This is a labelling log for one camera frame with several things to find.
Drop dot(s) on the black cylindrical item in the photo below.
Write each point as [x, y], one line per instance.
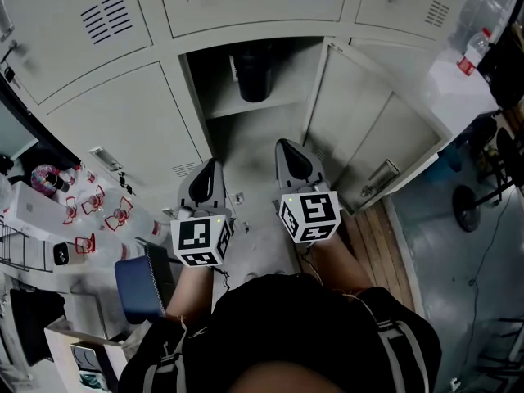
[254, 72]

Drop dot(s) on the clear plastic wrapped pack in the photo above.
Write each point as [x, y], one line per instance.
[483, 2]

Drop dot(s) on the brown cardboard box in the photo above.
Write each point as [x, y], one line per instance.
[65, 358]

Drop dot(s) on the bunch of locker keys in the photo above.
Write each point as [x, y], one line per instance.
[125, 182]
[9, 74]

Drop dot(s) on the black chair base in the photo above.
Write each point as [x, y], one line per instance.
[466, 207]

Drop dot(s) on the pink patterned bottle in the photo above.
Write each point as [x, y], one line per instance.
[47, 178]

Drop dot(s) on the person's left forearm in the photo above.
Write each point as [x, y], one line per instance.
[192, 289]

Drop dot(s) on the black bag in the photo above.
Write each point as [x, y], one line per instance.
[37, 322]

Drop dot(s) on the pack of clear water bottles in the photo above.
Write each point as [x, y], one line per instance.
[118, 227]

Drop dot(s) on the white cardboard box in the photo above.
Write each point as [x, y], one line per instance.
[32, 209]

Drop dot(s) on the clear bottle with red label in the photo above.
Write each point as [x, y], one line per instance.
[472, 53]

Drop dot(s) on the person's right forearm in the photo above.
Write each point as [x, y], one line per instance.
[337, 268]

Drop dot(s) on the person's black clothing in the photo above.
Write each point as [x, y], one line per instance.
[286, 326]

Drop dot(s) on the small white device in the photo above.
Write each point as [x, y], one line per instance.
[63, 254]

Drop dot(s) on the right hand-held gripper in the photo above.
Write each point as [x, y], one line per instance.
[315, 215]

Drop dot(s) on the grey locker door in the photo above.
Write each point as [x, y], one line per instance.
[368, 125]

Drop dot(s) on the grey metal locker cabinet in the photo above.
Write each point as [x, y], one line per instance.
[131, 109]

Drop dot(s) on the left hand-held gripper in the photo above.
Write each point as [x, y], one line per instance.
[196, 236]

